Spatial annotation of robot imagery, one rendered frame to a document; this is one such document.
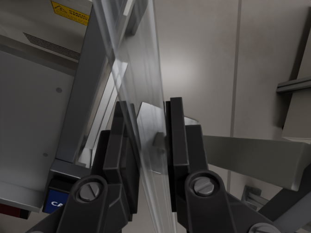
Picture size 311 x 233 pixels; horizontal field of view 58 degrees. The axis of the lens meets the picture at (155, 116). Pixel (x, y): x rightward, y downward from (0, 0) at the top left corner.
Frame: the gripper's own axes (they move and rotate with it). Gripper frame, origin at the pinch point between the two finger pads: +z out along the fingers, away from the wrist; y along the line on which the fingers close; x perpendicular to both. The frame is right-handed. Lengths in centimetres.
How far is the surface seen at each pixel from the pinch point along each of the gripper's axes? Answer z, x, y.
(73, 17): 49, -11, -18
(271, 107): 92, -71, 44
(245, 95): 93, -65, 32
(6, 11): 60, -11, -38
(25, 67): 13.6, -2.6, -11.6
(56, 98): 13.5, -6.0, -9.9
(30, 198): 12.6, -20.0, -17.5
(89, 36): 12.1, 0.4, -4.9
